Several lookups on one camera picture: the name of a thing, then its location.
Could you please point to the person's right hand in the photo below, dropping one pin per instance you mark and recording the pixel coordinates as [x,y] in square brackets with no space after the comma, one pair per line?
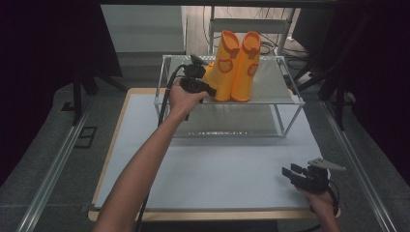
[319,201]

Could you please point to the black metal stand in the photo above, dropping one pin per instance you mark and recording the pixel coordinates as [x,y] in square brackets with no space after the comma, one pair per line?
[76,96]

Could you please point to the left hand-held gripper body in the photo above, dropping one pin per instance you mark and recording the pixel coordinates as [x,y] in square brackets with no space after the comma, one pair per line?
[195,82]

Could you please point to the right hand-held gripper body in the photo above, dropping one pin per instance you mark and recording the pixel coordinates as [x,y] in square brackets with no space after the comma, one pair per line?
[314,180]

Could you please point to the aluminium floor rail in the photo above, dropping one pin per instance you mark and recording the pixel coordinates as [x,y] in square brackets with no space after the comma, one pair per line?
[48,180]
[361,180]

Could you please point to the wooden table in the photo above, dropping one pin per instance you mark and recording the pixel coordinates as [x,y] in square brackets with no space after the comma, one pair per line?
[206,215]

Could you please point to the clear shelf rack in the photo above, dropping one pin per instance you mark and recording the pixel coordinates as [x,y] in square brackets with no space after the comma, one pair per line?
[274,83]

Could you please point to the yellow duck rain boot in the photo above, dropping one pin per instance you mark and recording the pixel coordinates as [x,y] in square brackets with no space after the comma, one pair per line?
[246,83]
[222,80]

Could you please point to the grey board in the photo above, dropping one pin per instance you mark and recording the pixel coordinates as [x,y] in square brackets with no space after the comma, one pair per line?
[145,29]

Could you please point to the person's left hand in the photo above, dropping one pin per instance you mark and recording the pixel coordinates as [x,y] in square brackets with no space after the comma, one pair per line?
[182,100]

